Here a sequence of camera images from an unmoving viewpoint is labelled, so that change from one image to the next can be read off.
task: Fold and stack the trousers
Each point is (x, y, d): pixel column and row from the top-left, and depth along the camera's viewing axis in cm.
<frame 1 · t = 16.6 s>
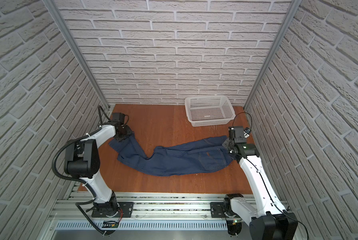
left hand: (128, 132, 97), fingers open
right hand: (230, 142, 79), fingers closed
dark blue denim trousers: (205, 154, 89), point 7 cm above the table
white plastic laundry basket: (208, 110, 120), on the table

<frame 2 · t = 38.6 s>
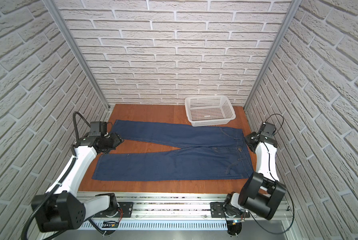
left hand: (118, 139, 82), fingers open
right hand: (248, 138, 84), fingers open
dark blue denim trousers: (213, 151, 95), point 3 cm above the table
the other named things where they were.

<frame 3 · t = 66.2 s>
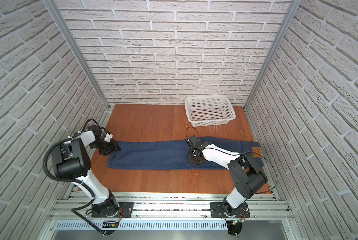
left hand: (116, 148, 94), fingers open
right hand: (191, 160, 90), fingers closed
dark blue denim trousers: (172, 155, 98), on the table
the other named things where they were.

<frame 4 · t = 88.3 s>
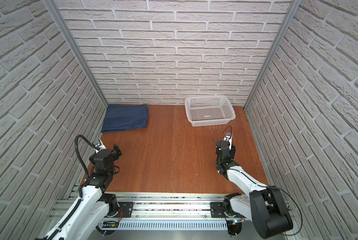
left hand: (106, 146, 80), fingers open
right hand: (227, 142, 87), fingers open
dark blue denim trousers: (125, 116, 114), on the table
the other named things where they were.

